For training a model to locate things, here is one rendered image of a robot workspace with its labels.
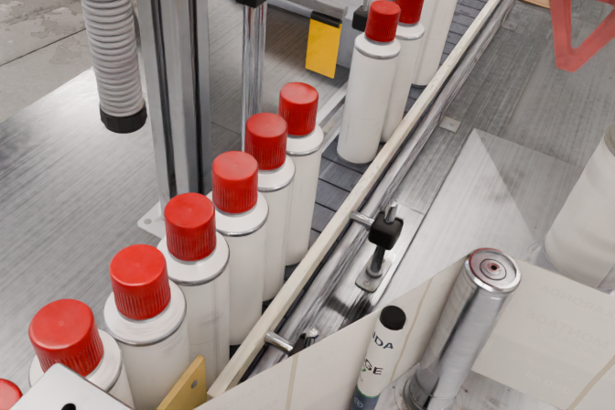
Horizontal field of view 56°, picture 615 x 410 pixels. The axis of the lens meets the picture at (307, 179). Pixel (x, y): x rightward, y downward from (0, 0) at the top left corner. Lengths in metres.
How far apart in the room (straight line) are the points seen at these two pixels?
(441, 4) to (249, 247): 0.50
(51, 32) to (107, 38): 2.40
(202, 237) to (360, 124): 0.35
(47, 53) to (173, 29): 2.15
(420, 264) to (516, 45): 0.65
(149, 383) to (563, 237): 0.41
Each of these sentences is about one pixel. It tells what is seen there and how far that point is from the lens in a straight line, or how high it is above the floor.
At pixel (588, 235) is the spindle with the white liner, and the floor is 0.98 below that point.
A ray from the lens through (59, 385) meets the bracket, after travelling 0.26.
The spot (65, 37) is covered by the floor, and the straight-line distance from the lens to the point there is 2.77.
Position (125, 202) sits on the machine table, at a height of 0.83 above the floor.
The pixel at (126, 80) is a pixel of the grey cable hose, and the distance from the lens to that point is 0.43.
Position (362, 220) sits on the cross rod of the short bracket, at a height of 0.91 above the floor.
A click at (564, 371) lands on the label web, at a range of 0.51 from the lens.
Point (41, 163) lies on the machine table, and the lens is 0.83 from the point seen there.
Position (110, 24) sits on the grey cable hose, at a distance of 0.41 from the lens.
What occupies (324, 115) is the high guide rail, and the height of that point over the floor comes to 0.96.
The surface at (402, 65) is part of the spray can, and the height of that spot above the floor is 1.00.
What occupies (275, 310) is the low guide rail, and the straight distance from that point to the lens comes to 0.54.
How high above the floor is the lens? 1.36
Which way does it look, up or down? 43 degrees down
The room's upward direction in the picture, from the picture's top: 7 degrees clockwise
